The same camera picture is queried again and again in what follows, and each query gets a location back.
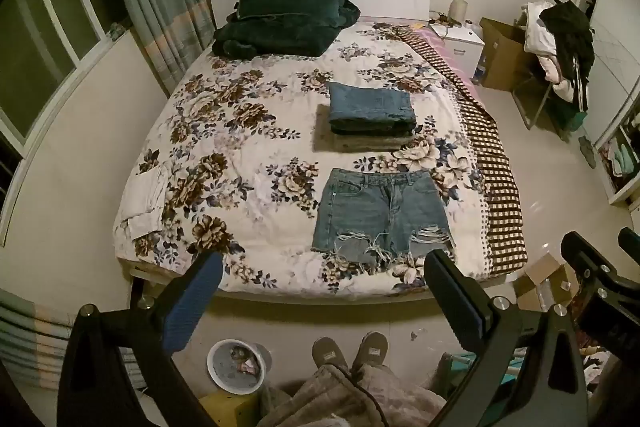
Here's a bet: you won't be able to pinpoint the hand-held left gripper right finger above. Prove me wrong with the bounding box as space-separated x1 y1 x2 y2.
424 249 590 427

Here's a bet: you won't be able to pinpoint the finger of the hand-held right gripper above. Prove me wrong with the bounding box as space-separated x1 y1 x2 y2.
560 231 627 308
618 227 640 259

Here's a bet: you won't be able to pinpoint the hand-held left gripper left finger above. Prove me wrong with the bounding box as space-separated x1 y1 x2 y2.
56 251 224 427

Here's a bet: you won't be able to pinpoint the ripped denim shorts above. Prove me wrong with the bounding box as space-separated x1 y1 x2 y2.
311 168 457 271

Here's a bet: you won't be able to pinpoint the folded grey pants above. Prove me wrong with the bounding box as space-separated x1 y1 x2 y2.
314 103 416 154

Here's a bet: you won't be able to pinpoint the folded dark green pants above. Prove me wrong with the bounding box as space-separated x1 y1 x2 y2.
327 114 417 136

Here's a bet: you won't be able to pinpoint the small open cardboard box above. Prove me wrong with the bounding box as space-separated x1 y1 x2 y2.
514 253 581 314

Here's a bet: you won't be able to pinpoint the white trash bin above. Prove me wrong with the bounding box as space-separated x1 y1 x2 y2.
206 339 274 396

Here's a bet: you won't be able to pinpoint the person's right grey slipper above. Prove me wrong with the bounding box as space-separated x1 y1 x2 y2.
351 332 389 376

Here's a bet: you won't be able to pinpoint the person's grey slipper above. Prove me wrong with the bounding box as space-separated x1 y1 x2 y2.
312 337 350 374
351 332 389 376

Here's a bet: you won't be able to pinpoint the grey floor slipper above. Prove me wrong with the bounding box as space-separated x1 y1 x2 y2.
579 136 599 168

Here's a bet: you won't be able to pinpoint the white crumpled garment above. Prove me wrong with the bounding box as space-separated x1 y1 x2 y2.
122 162 171 240

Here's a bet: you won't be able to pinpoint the yellow box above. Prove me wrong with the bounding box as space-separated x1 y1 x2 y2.
199 391 262 427

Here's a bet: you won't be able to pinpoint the brown checkered bed sheet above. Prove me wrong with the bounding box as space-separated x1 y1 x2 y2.
400 24 529 279

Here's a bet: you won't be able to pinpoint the person's left grey slipper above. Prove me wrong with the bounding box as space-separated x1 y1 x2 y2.
312 337 350 374

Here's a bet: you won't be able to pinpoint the metal chair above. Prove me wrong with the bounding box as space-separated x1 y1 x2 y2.
512 2 591 132

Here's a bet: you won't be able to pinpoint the bed with floral duvet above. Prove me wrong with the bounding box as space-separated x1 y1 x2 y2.
112 19 506 303

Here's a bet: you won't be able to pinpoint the white wardrobe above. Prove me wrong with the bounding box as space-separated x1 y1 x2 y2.
575 0 640 208

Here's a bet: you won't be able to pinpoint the large cardboard box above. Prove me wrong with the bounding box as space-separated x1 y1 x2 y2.
477 18 535 92

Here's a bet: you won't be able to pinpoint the black garment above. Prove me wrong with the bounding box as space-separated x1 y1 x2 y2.
539 0 596 112

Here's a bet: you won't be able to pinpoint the folded blue jeans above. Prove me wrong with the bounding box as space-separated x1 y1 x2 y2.
326 82 417 126

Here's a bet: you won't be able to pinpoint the pile of white clothes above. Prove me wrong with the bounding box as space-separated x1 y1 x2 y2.
522 4 587 104

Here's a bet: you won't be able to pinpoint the white nightstand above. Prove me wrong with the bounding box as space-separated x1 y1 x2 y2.
431 23 486 81

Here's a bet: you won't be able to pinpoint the dark green fleece blanket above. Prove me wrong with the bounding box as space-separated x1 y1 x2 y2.
211 0 362 58

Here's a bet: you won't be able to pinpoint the white framed window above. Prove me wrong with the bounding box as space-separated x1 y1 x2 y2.
0 0 124 154

